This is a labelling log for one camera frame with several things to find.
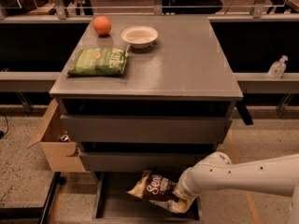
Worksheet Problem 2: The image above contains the brown chip bag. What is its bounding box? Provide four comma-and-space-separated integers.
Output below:
126, 169, 197, 215

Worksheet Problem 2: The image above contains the bottom open grey drawer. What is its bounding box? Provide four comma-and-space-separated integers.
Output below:
93, 172, 204, 224

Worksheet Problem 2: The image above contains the clear sanitizer pump bottle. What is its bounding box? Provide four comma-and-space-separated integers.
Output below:
268, 55, 288, 79

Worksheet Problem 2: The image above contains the grey drawer cabinet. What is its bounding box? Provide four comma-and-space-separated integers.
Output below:
49, 14, 244, 182

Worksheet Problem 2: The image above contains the cardboard box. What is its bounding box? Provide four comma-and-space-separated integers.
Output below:
27, 99, 86, 173

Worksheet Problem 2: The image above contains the orange fruit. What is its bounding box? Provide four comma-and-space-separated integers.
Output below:
93, 17, 111, 35

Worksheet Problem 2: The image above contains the green chip bag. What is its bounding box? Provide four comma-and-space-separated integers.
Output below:
67, 48, 127, 76

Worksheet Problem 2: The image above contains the glass railing with posts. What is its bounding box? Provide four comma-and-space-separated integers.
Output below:
0, 0, 299, 21

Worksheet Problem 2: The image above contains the white paper bowl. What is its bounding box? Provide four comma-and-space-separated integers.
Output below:
121, 26, 158, 49

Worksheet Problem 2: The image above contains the middle grey drawer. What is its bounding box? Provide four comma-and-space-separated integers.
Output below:
79, 152, 208, 172

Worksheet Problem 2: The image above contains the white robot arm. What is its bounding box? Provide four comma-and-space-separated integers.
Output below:
174, 152, 299, 224

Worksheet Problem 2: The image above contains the soda can in box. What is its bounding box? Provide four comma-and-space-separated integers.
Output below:
60, 134, 70, 142

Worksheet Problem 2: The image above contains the top grey drawer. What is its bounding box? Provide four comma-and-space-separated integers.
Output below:
61, 115, 232, 144

